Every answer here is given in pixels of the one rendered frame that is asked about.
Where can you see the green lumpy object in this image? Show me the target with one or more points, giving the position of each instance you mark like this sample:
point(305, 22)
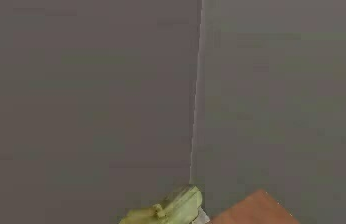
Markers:
point(177, 208)

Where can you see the brown wooden table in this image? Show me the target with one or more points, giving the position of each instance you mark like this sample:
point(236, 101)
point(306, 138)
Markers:
point(256, 210)

